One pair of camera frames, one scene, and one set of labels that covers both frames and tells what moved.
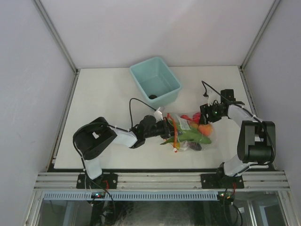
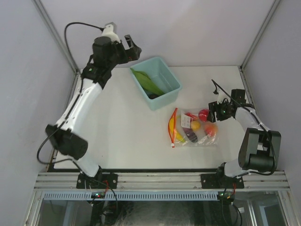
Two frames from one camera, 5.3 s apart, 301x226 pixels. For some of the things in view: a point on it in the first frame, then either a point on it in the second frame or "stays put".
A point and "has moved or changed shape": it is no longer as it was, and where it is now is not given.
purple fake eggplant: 195,146 → 190,134
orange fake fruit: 205,130 has moved or changed shape
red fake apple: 196,117 has moved or changed shape
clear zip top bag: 190,135 has moved or changed shape
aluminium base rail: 252,181 stays put
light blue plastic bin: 156,81 stays put
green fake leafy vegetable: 186,134 → 146,82
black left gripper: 168,129 → 131,54
